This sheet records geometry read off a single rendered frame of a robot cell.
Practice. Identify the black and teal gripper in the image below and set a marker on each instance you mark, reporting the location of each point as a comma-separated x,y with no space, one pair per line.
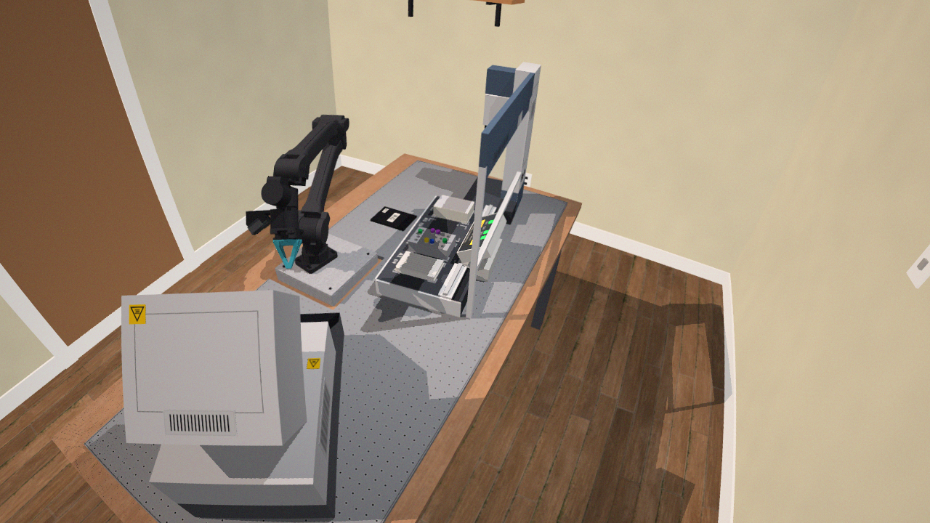
290,230

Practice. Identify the black flat rectangular pad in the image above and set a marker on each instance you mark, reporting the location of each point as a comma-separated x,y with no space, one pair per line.
393,218

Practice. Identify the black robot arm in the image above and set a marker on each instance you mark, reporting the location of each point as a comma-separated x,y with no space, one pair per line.
278,192

